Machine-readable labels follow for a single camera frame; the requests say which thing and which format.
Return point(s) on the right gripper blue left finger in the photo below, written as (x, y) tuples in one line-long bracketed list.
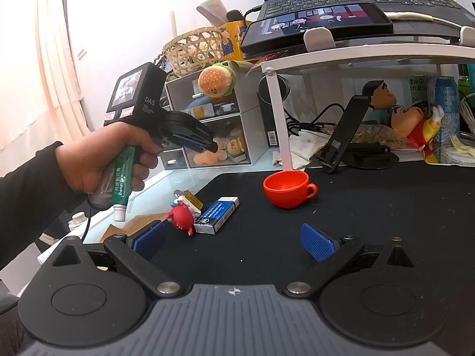
[(149, 239)]

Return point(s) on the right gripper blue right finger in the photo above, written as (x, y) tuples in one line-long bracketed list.
[(317, 243)]

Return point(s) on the blue and red figurine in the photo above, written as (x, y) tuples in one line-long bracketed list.
[(184, 214)]

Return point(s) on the green white tube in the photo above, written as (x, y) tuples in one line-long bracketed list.
[(114, 187)]

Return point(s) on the clear drawer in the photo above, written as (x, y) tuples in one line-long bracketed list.
[(224, 128)]

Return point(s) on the black-sleeved left forearm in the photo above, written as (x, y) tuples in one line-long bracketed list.
[(32, 197)]

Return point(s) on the white drawer organizer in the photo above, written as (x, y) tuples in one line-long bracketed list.
[(184, 94)]

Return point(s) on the person's left hand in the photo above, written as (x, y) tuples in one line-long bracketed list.
[(83, 162)]

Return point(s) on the red plastic cup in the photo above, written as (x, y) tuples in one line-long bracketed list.
[(287, 189)]

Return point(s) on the blue white card box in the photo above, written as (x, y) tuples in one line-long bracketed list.
[(216, 215)]

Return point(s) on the clear water bottle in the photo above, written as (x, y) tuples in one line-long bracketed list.
[(77, 220)]

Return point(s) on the woven bamboo basket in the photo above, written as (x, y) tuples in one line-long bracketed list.
[(194, 50)]

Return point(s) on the hanging burger plush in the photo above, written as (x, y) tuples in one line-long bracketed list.
[(217, 80)]

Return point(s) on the black phone stand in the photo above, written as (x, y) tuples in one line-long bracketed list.
[(332, 152)]

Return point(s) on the white crumpled paper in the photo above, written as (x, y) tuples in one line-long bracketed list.
[(304, 146)]

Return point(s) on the brown bear figurine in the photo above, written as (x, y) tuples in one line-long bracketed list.
[(236, 146)]

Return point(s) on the yellow cartoon mug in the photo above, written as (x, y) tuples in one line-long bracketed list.
[(231, 37)]

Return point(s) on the black desk mat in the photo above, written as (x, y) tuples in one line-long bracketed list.
[(403, 274)]

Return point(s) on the black smartphone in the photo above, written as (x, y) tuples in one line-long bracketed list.
[(350, 21)]

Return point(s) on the cartoon boy doll green shirt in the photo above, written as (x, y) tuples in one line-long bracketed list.
[(382, 100)]

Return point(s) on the cartoon boy doll red shirt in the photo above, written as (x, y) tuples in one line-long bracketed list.
[(411, 124)]

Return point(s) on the white laptop stand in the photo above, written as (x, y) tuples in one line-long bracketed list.
[(323, 54)]

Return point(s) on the blue drink can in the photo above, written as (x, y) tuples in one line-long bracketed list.
[(447, 97)]

